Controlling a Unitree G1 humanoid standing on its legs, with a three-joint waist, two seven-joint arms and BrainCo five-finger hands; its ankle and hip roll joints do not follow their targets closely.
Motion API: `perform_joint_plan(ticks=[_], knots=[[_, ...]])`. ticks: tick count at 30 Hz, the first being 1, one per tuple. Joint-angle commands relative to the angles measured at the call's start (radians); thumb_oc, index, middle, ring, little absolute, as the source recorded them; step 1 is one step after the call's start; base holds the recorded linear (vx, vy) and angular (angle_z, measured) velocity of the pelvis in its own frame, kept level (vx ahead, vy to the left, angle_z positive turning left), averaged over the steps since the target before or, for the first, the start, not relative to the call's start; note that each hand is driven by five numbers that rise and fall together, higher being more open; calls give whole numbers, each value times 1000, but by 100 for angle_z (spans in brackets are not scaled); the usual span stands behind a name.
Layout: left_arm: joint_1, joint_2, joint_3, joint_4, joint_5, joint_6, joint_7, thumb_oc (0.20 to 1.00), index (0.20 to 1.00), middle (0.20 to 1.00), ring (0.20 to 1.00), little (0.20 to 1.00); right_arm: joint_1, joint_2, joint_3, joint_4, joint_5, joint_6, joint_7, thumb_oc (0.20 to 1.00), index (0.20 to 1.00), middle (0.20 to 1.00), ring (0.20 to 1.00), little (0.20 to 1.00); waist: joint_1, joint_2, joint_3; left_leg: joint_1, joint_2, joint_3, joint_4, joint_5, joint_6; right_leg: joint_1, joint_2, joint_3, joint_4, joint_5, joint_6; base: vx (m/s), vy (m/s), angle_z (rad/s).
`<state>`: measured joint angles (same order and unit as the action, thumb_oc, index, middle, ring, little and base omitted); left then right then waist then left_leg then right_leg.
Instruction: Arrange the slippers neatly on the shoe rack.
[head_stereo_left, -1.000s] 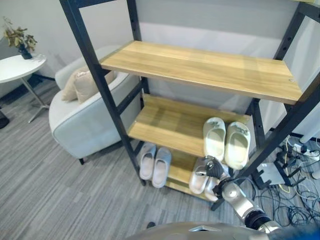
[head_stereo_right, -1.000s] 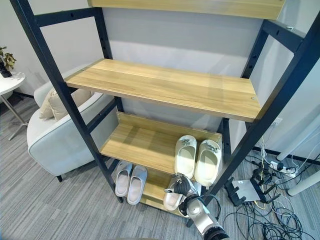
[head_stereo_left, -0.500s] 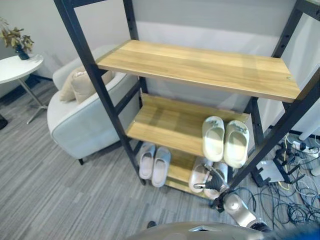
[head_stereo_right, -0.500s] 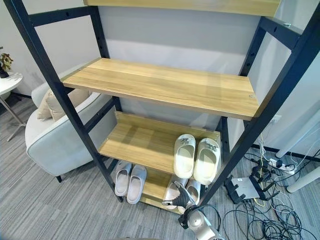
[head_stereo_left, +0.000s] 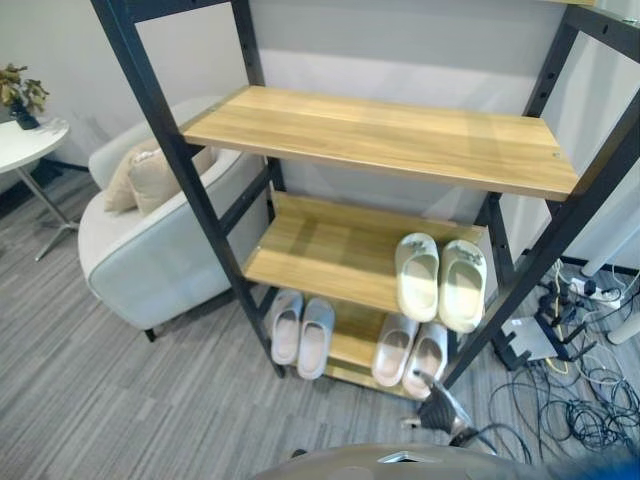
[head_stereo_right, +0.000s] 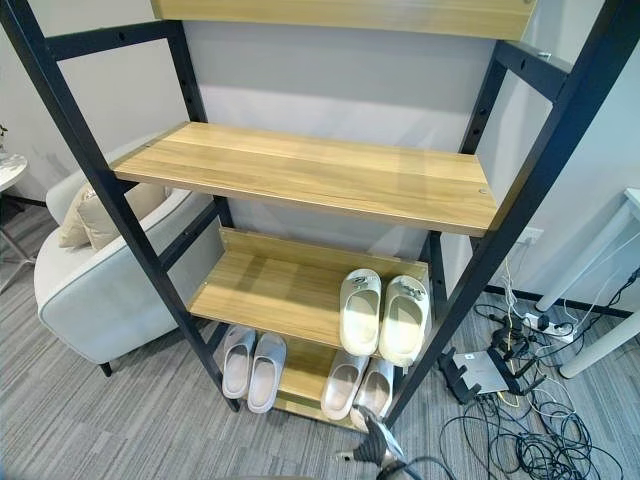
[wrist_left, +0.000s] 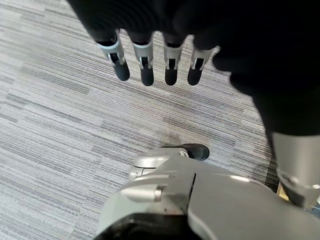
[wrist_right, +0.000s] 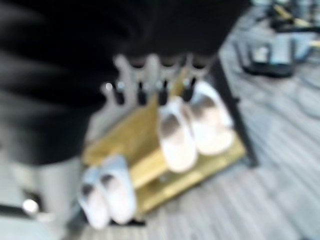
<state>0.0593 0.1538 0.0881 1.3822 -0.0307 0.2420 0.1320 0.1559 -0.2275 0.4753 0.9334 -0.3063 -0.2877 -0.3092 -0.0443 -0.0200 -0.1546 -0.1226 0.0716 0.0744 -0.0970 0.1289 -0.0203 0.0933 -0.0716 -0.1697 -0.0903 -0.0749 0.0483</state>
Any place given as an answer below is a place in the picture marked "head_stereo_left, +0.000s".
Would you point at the grey fabric slipper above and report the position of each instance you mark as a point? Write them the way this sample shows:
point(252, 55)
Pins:
point(314, 345)
point(286, 335)

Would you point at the tan cushion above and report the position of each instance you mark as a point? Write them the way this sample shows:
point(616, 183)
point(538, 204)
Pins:
point(117, 192)

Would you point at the long wooden shelf board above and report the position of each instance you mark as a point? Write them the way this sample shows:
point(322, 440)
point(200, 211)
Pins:
point(380, 135)

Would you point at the round white side table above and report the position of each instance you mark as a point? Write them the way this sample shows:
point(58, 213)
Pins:
point(25, 145)

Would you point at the black metal shoe rack frame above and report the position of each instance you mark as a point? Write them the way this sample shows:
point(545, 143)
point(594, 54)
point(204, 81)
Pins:
point(165, 130)

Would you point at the grey router with black antennas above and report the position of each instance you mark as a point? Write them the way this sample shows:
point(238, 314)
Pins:
point(532, 337)

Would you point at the blue robot body cover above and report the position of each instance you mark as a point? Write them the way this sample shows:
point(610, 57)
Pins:
point(595, 467)

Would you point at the pale green slipper with ornament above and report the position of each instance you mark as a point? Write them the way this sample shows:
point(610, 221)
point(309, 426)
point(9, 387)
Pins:
point(462, 300)
point(417, 290)

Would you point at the white round desk leg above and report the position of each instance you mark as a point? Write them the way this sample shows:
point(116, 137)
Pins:
point(627, 325)
point(607, 247)

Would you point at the grey robot torso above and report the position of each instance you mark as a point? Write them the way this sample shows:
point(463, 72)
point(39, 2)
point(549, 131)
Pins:
point(380, 465)

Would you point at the potted plant with dark pot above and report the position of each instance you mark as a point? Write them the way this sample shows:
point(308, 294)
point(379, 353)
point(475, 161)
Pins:
point(22, 92)

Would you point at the wooden shelf board, raised lip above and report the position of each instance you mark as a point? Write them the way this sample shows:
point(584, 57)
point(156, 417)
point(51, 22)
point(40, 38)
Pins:
point(325, 255)

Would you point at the light beige cushion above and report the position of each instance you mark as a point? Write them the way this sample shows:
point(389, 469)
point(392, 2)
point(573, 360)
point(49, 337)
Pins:
point(155, 182)

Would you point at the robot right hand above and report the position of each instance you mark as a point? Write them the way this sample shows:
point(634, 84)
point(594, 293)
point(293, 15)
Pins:
point(440, 407)

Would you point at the lowest wooden shelf board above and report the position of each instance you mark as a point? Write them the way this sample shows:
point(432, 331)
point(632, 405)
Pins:
point(350, 345)

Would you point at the white power strip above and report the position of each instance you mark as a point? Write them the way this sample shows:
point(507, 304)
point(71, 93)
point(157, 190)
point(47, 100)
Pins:
point(597, 291)

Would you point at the light grey armchair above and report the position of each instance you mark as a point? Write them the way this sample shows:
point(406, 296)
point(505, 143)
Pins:
point(150, 270)

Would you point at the beige fabric slipper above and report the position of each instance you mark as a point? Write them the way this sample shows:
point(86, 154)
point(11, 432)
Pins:
point(392, 350)
point(427, 360)

